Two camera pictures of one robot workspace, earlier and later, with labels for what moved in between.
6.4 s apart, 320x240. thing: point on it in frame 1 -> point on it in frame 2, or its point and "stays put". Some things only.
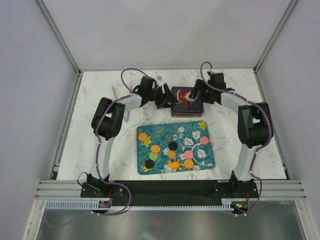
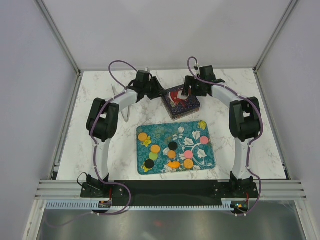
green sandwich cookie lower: [153, 156] stays put
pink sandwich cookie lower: [188, 154] stays put
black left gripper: [162, 103] -> [157, 90]
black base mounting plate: [168, 193] stays put
